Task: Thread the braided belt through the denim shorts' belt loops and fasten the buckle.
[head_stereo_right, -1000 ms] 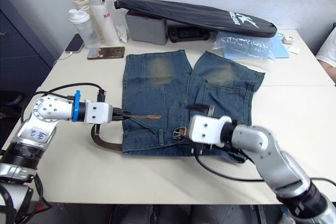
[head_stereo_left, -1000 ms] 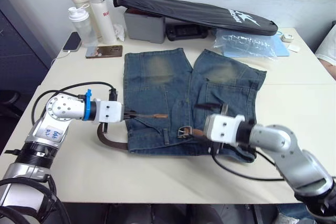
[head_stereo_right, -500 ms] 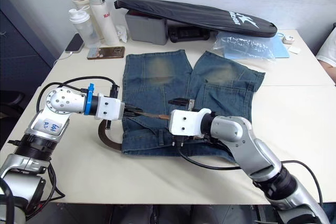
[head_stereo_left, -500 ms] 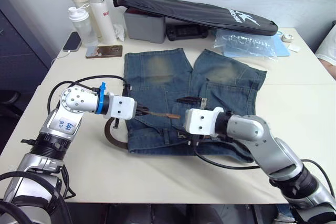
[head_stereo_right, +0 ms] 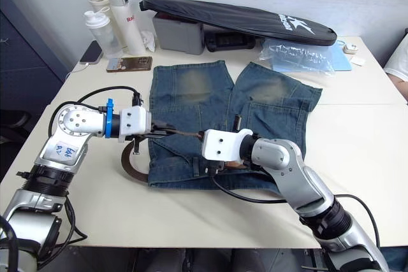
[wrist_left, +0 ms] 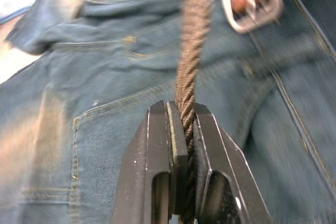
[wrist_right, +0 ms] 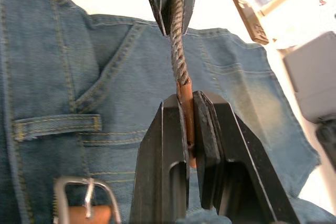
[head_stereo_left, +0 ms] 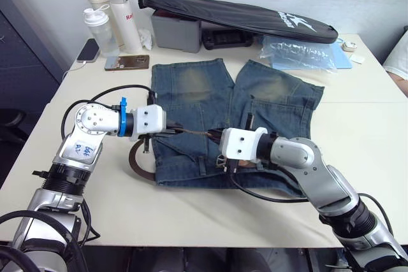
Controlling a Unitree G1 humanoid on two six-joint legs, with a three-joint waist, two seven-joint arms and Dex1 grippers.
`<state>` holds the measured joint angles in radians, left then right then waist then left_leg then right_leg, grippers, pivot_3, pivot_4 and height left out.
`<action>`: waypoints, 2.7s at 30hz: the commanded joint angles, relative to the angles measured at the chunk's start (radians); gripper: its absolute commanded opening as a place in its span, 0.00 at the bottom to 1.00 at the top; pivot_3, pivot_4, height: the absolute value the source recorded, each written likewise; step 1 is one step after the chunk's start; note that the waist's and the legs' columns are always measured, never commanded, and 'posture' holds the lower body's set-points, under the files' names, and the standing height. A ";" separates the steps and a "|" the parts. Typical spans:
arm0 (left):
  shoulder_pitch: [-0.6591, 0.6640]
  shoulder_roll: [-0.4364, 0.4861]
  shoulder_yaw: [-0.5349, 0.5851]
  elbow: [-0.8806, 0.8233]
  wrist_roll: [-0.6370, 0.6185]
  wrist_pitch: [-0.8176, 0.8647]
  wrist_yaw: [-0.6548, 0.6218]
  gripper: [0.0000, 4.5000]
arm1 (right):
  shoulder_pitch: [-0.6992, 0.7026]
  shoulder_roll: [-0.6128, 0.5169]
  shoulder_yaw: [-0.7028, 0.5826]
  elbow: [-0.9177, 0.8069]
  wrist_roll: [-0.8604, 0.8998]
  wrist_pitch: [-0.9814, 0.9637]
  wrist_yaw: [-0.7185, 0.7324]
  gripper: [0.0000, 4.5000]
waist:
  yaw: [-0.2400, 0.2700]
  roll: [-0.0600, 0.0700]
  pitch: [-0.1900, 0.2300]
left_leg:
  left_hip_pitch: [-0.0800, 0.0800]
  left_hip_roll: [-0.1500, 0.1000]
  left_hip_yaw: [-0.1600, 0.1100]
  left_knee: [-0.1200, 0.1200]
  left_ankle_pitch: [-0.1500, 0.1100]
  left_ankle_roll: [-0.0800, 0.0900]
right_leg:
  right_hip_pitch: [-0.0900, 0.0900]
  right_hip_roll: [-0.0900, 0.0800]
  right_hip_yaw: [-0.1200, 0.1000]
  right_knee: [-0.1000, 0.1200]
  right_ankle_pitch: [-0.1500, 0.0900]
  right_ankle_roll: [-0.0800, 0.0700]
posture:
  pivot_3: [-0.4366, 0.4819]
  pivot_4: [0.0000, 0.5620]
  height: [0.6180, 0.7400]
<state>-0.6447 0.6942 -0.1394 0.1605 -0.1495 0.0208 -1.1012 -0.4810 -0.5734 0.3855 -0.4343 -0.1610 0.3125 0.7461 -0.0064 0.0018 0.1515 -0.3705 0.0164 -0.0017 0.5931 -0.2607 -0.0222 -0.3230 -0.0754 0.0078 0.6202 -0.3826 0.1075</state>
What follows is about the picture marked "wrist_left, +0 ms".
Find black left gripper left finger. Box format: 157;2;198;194
111;100;189;224

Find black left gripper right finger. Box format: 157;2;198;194
192;102;272;224

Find brown braided belt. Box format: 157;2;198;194
174;0;285;223

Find blue denim shorts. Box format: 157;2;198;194
0;0;336;224

